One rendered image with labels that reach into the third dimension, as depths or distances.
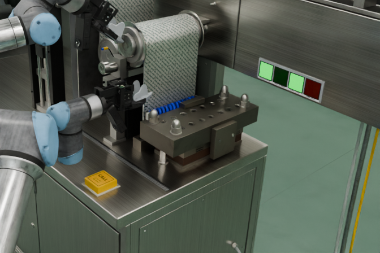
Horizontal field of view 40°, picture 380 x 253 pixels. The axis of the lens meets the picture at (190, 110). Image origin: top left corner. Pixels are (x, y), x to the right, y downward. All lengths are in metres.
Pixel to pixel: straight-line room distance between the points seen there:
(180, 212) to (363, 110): 0.63
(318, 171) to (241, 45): 1.88
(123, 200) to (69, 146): 0.22
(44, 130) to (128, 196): 0.48
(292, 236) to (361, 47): 1.61
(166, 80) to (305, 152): 2.12
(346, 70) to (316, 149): 2.25
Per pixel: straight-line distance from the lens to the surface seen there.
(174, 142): 1.58
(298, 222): 3.05
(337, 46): 1.57
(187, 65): 1.80
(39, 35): 1.33
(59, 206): 1.83
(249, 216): 2.00
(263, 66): 1.74
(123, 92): 1.60
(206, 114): 1.74
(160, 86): 1.74
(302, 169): 3.53
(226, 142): 1.74
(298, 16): 1.63
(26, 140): 1.16
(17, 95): 2.21
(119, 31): 1.64
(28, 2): 1.47
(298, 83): 1.67
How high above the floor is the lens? 1.80
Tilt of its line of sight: 26 degrees down
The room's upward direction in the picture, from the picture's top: 4 degrees clockwise
